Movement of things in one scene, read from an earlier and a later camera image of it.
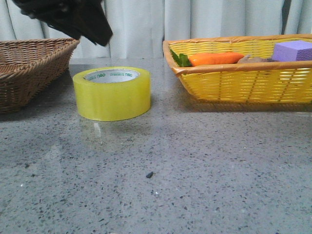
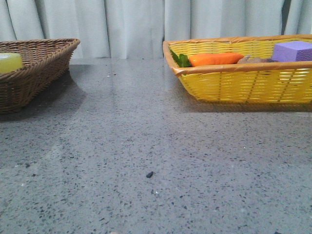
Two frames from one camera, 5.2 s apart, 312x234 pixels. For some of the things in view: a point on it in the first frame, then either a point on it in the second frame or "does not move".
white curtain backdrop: [140, 27] does not move
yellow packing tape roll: [112, 93] -> [11, 63]
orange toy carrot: [206, 58] does not move
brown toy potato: [248, 59] does not move
